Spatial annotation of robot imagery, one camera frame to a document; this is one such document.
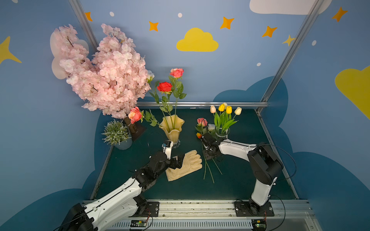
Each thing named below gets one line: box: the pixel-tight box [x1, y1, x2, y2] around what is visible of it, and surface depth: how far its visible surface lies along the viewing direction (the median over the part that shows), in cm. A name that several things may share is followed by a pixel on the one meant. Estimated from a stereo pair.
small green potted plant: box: [101, 119, 133, 151], surface depth 88 cm
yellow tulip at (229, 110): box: [224, 105, 233, 134], surface depth 83 cm
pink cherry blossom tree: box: [53, 23, 155, 119], surface depth 62 cm
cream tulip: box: [210, 105, 221, 128], surface depth 88 cm
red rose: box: [157, 81, 174, 130], surface depth 80 cm
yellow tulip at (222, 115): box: [218, 103, 227, 131], surface depth 87 cm
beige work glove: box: [165, 149, 203, 182], surface depth 92 cm
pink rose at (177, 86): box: [168, 68, 187, 129], surface depth 83 cm
